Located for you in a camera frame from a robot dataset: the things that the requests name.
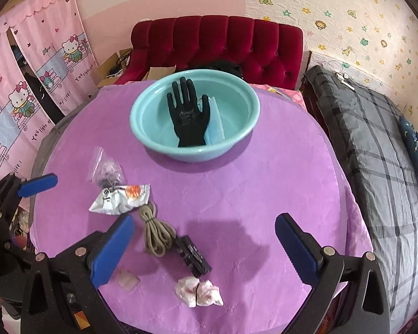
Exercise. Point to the silver snack packet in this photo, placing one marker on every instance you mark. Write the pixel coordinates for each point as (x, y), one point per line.
(111, 201)

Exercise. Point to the red velvet tufted sofa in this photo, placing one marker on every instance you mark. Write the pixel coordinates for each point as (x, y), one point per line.
(230, 38)

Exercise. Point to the clear plastic bag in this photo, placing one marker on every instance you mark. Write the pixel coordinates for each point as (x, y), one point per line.
(108, 172)

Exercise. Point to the purple quilted table cover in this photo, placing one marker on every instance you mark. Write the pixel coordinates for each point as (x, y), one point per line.
(230, 198)

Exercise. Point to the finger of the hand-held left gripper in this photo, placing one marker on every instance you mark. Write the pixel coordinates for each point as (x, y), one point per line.
(38, 184)
(7, 233)

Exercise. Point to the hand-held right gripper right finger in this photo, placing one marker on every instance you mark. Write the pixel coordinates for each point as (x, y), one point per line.
(296, 247)

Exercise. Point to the teal plastic basin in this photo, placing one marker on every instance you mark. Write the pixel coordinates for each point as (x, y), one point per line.
(230, 118)

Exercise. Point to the small clear plastic piece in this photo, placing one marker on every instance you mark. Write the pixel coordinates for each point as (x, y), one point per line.
(127, 280)

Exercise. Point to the navy patterned pillow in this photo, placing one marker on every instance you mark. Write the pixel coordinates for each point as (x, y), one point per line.
(414, 146)

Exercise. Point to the black work glove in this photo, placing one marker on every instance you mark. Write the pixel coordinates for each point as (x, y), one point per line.
(188, 118)

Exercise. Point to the pink floral bedsheet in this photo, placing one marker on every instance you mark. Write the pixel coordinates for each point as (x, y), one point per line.
(292, 95)

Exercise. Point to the white cloth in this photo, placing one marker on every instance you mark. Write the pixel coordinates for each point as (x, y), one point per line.
(188, 290)

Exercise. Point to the grey plaid blanket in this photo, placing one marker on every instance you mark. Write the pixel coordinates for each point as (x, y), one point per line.
(369, 146)

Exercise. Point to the cardboard box flap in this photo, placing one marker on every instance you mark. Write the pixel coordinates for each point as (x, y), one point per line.
(160, 73)

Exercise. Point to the grey table underlay cloth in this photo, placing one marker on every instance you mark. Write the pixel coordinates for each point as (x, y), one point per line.
(52, 135)

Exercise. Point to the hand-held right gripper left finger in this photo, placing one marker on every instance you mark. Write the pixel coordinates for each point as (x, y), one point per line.
(112, 250)

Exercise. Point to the blue face mask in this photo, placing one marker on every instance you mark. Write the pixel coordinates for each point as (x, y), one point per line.
(214, 125)

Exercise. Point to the brown cardboard box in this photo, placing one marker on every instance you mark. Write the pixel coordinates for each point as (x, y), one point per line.
(111, 66)

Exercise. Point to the pink cartoon cat curtain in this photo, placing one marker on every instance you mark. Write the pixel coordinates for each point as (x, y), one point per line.
(55, 41)
(7, 111)

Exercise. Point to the white charger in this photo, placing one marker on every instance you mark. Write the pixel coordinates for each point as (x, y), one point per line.
(346, 82)

